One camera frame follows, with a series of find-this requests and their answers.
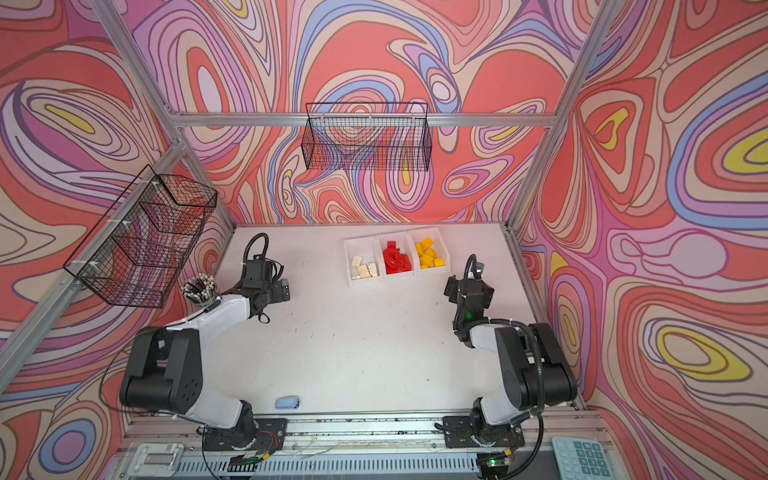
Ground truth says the white lego brick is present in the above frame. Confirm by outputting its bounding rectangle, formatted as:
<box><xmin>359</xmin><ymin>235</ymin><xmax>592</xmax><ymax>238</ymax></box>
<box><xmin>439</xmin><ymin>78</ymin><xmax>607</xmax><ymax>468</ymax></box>
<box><xmin>357</xmin><ymin>264</ymin><xmax>372</xmax><ymax>279</ymax></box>

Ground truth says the red arch lego piece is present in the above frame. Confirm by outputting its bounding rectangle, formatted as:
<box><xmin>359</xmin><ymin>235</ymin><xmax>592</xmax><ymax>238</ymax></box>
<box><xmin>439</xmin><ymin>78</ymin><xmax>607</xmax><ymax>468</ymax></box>
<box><xmin>382</xmin><ymin>248</ymin><xmax>412</xmax><ymax>275</ymax></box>

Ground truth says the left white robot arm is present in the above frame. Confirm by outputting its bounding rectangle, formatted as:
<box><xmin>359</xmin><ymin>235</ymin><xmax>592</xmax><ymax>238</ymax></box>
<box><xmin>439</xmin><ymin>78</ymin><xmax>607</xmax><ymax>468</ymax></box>
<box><xmin>119</xmin><ymin>255</ymin><xmax>290</xmax><ymax>450</ymax></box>

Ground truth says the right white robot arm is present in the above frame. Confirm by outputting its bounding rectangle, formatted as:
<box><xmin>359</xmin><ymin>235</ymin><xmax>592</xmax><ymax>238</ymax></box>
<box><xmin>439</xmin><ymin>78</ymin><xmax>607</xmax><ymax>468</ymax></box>
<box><xmin>442</xmin><ymin>276</ymin><xmax>578</xmax><ymax>446</ymax></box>

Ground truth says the metal cup of pens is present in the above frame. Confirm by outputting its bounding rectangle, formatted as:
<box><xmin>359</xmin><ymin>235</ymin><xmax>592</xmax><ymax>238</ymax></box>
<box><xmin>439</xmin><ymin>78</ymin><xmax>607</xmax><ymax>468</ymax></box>
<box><xmin>181</xmin><ymin>273</ymin><xmax>218</xmax><ymax>307</ymax></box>

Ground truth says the right translucent plastic bin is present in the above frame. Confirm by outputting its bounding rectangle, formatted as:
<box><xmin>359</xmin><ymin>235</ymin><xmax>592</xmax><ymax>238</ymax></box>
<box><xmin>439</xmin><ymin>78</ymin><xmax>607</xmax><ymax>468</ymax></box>
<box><xmin>407</xmin><ymin>227</ymin><xmax>451</xmax><ymax>277</ymax></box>

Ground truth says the translucent plastic bin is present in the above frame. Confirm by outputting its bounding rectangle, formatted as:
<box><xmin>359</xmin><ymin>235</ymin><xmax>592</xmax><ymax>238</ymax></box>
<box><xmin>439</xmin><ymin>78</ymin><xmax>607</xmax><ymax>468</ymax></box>
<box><xmin>376</xmin><ymin>232</ymin><xmax>415</xmax><ymax>282</ymax></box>
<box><xmin>407</xmin><ymin>227</ymin><xmax>451</xmax><ymax>277</ymax></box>
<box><xmin>343</xmin><ymin>236</ymin><xmax>383</xmax><ymax>288</ymax></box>

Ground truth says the middle translucent plastic bin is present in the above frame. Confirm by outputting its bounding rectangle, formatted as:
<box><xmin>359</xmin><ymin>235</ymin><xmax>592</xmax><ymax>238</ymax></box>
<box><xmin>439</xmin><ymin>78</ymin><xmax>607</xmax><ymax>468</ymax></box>
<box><xmin>376</xmin><ymin>232</ymin><xmax>415</xmax><ymax>282</ymax></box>

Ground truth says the left translucent plastic bin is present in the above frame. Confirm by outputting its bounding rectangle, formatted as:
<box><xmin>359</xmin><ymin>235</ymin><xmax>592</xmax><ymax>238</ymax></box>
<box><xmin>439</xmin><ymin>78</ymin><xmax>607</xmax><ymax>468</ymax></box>
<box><xmin>343</xmin><ymin>236</ymin><xmax>383</xmax><ymax>288</ymax></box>

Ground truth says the blue eraser block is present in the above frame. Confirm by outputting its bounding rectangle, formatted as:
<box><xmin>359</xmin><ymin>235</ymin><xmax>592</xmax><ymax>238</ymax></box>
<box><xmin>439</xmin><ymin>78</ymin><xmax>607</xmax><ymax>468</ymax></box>
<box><xmin>275</xmin><ymin>395</ymin><xmax>300</xmax><ymax>410</ymax></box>

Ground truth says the green calculator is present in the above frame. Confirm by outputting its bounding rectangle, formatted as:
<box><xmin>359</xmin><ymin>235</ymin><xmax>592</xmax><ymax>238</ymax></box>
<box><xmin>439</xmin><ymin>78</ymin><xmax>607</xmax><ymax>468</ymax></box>
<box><xmin>552</xmin><ymin>436</ymin><xmax>615</xmax><ymax>480</ymax></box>

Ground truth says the left black wire basket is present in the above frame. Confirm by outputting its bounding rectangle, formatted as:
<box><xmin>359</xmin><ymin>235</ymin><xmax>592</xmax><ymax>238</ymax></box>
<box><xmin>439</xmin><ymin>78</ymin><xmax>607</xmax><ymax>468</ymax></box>
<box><xmin>63</xmin><ymin>166</ymin><xmax>218</xmax><ymax>309</ymax></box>

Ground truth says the black wire basket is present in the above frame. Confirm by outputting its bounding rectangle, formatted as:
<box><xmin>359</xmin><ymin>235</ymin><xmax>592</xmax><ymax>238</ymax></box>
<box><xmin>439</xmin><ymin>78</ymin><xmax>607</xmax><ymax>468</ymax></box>
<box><xmin>301</xmin><ymin>101</ymin><xmax>433</xmax><ymax>172</ymax></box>
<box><xmin>63</xmin><ymin>166</ymin><xmax>218</xmax><ymax>309</ymax></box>

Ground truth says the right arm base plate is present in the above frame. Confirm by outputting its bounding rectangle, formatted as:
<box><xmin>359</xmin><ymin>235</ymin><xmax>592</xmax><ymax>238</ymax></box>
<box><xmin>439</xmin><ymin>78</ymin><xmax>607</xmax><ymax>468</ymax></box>
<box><xmin>434</xmin><ymin>415</ymin><xmax>525</xmax><ymax>450</ymax></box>

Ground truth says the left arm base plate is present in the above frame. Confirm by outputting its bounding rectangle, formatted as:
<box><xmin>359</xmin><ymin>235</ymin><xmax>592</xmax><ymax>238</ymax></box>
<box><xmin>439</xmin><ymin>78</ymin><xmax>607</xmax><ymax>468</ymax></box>
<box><xmin>202</xmin><ymin>418</ymin><xmax>288</xmax><ymax>453</ymax></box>

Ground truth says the back black wire basket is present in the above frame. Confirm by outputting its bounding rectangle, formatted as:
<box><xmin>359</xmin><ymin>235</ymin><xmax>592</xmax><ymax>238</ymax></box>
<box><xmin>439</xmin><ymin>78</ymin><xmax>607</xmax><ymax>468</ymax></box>
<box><xmin>301</xmin><ymin>101</ymin><xmax>433</xmax><ymax>172</ymax></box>

